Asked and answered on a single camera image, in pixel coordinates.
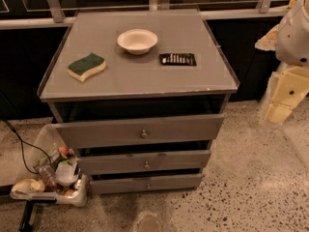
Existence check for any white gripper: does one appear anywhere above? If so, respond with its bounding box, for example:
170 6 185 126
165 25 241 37
255 0 309 124

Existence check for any grey top drawer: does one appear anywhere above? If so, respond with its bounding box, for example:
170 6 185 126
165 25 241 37
55 114 224 149

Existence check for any grey drawer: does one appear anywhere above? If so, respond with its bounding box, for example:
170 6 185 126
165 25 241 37
90 173 203 194
55 114 224 149
76 150 211 175

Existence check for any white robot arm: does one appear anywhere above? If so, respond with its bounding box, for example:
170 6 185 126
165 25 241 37
255 0 309 124

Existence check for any grey drawer cabinet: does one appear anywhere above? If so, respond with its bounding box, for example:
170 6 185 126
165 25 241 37
39 10 239 182

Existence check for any grey middle drawer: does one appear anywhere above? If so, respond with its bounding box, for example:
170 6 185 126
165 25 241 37
76 150 211 175

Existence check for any grey bottom drawer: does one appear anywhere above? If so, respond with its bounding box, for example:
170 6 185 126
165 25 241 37
90 173 203 194

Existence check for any yellow object on ledge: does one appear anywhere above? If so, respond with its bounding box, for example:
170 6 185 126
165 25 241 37
288 0 296 9

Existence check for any black snack packet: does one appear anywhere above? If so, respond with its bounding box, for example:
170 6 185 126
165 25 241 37
159 53 196 66

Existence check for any metal window railing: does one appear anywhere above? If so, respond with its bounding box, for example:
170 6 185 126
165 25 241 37
0 0 294 29

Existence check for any white paper bowl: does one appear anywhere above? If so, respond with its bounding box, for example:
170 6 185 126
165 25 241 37
117 29 157 55

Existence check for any green yellow sponge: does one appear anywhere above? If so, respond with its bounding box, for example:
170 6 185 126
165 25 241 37
68 53 106 83

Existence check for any white cup in bin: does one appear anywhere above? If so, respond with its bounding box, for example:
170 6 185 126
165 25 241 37
55 165 78 187

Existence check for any clear plastic bin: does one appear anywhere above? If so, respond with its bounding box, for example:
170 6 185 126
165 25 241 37
11 124 87 207

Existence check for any banana peel in bin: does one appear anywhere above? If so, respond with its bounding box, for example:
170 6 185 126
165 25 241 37
12 179 45 194

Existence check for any black stand base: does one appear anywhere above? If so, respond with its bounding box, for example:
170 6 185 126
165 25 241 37
19 201 34 232

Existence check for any black cable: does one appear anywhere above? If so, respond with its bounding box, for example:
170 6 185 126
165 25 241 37
2 119 52 176

